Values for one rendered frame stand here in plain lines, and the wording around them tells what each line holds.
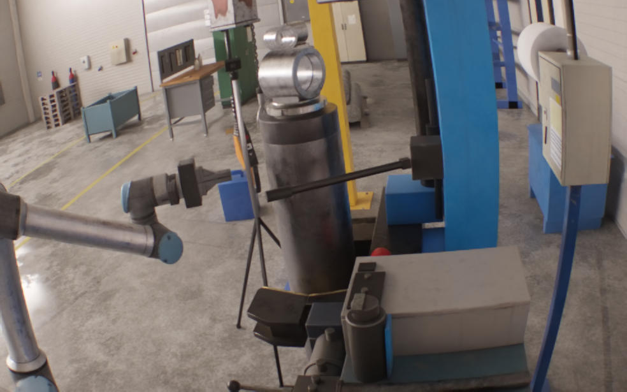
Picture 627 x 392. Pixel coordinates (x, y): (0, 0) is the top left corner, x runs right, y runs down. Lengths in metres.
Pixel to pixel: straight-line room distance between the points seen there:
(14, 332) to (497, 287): 1.30
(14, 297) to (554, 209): 3.36
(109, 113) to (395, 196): 7.95
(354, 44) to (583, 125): 10.21
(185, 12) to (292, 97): 12.02
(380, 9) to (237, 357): 10.14
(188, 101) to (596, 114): 6.52
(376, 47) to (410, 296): 11.15
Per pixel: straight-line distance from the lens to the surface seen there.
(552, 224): 3.72
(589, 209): 3.73
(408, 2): 1.42
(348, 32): 11.51
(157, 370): 2.88
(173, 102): 7.56
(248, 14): 1.46
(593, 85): 1.52
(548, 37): 1.78
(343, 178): 1.22
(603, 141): 1.58
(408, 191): 1.53
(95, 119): 9.41
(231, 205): 4.34
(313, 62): 1.40
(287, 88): 1.31
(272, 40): 2.68
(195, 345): 2.98
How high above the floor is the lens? 1.80
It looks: 22 degrees down
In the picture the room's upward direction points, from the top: 8 degrees counter-clockwise
